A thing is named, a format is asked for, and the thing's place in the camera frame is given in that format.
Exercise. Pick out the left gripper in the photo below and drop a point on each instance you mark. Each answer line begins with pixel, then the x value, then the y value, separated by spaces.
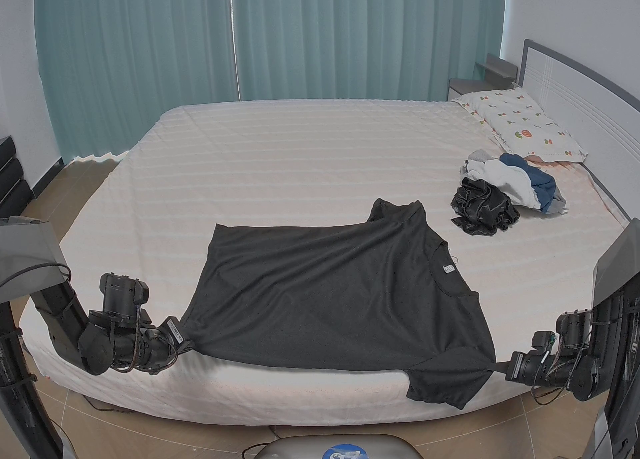
pixel 172 342

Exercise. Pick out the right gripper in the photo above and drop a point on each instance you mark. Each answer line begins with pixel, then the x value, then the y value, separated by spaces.
pixel 530 368

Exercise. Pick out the black T-shirt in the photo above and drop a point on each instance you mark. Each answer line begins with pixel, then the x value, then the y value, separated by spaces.
pixel 325 307

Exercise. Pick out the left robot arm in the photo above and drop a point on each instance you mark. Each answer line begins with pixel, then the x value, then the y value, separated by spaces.
pixel 70 332

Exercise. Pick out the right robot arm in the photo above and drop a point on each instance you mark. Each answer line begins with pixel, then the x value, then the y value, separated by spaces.
pixel 600 337

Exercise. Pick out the pile of clothes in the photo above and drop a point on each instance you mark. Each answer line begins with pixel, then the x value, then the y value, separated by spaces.
pixel 510 182

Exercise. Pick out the bed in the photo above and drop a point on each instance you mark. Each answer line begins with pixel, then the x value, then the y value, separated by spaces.
pixel 300 162

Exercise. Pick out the black shiny garment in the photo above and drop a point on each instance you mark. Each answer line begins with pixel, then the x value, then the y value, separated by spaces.
pixel 482 207

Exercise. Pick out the white printed pillow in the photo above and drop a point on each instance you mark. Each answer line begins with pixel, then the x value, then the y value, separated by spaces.
pixel 520 119

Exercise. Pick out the grey bedside table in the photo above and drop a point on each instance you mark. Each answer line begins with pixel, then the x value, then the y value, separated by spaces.
pixel 462 87

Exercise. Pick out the blue-green curtain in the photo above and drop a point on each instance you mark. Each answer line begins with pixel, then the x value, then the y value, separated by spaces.
pixel 135 47
pixel 365 22

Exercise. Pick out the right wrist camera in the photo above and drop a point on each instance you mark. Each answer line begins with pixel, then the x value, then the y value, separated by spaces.
pixel 542 339

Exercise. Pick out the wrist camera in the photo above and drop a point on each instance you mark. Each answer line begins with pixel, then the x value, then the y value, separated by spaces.
pixel 141 293
pixel 542 339

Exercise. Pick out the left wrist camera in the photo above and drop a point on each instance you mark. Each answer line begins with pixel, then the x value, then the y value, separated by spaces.
pixel 141 293

